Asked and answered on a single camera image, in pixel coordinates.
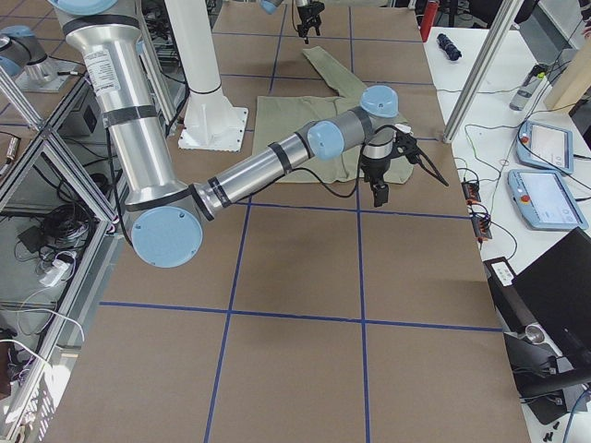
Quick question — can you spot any near blue teach pendant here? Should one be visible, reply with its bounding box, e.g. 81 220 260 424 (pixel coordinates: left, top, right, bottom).
507 169 589 231

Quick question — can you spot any grey aluminium frame post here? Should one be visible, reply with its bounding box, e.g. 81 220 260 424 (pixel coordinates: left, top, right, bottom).
442 0 524 144

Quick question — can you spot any white power strip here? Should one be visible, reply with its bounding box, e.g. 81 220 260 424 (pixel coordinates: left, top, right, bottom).
39 258 73 287

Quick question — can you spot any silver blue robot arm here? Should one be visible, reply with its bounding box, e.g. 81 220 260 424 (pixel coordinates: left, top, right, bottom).
54 1 438 268
259 0 325 44

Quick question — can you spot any blue teach pendant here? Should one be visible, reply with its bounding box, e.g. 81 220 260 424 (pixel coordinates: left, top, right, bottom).
507 169 589 231
517 120 573 174

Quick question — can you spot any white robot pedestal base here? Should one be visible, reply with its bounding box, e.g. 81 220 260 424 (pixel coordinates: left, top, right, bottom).
165 0 248 152

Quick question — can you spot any orange black connector board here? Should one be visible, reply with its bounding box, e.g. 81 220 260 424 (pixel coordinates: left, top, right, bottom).
461 180 492 245

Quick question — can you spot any black laptop computer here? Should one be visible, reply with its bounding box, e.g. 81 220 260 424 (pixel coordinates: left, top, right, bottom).
484 228 590 398

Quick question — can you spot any white Miniso hang tag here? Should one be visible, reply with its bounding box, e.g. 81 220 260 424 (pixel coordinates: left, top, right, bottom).
394 123 412 134

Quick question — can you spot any olive green long-sleeve shirt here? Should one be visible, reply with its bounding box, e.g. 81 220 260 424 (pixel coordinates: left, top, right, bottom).
252 46 414 185

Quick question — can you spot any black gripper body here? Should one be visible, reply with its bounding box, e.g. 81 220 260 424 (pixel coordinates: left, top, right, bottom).
296 0 324 29
360 132 448 186

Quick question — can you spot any far blue teach pendant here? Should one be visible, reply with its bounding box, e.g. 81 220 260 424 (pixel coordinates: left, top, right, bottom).
517 120 573 174

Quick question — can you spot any red cylinder tube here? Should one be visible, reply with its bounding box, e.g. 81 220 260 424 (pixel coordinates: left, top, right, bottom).
419 0 439 42

